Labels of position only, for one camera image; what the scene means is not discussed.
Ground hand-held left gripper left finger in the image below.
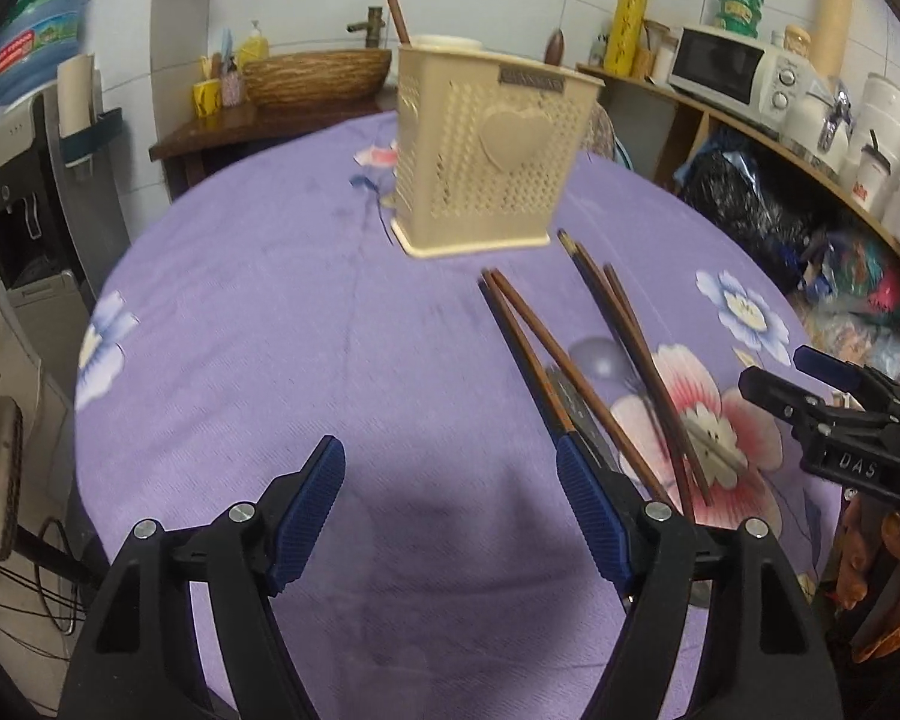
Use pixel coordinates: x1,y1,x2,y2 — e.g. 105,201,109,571
60,435,346,720

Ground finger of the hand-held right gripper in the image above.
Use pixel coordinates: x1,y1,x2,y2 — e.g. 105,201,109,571
793,343,900,415
737,364,824,430

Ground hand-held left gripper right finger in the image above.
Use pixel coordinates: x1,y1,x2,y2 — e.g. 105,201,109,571
555,435,845,720

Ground brown wooden chopstick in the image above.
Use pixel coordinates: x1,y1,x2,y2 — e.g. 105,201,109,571
602,264,715,505
574,242,691,466
490,268,676,509
478,274,575,442
373,0,412,46

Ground plain metal spoon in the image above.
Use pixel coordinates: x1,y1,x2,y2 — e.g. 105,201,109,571
570,337,745,470

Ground black chopstick with gold tip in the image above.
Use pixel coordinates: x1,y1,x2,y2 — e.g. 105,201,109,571
557,231,698,524

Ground cream plastic utensil holder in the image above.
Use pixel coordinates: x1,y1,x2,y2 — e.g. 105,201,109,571
390,43,602,260

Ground person's right hand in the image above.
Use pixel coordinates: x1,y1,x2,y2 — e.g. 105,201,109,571
832,499,900,608

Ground colourful plastic bags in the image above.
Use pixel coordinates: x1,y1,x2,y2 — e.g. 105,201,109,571
793,229,900,391

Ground black plastic bag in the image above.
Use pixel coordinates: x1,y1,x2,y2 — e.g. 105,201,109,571
679,131,815,271

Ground white lidded cup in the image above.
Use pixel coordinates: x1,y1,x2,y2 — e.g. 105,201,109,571
844,141,892,207

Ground purple floral tablecloth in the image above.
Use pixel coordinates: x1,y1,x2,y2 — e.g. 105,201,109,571
75,109,845,720

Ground white electric kettle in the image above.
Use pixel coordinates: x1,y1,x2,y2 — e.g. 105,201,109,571
778,79,860,166

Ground wooden shelf unit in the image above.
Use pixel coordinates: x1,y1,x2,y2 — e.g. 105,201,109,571
576,64,900,282

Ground white microwave oven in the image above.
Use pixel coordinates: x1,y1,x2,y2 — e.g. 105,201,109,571
667,24,815,130

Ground tall beige bottle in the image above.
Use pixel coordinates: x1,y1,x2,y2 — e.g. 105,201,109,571
810,0,854,80

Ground stack of green containers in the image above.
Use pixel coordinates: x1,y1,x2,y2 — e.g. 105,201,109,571
715,0,766,38

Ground yellow patterned cylinder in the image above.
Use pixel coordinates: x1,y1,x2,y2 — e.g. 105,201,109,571
604,0,648,77

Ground dark wooden counter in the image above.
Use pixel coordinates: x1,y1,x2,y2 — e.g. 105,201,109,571
150,94,400,196

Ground grey water dispenser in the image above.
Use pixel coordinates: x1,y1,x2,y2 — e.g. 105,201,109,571
0,90,130,308

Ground wicker basin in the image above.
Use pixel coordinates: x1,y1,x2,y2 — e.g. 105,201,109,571
241,49,392,107

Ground yellow soap bottle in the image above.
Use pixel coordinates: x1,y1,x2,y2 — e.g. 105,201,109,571
238,21,269,65

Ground bamboo faucet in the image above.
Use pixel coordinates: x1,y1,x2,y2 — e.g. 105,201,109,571
347,7,387,50

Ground blue water jug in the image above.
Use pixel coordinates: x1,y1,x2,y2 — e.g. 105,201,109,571
0,0,95,106

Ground black cables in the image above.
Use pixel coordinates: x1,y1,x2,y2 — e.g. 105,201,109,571
0,517,100,638

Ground teal wall holder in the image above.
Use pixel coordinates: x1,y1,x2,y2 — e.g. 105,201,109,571
61,109,125,164

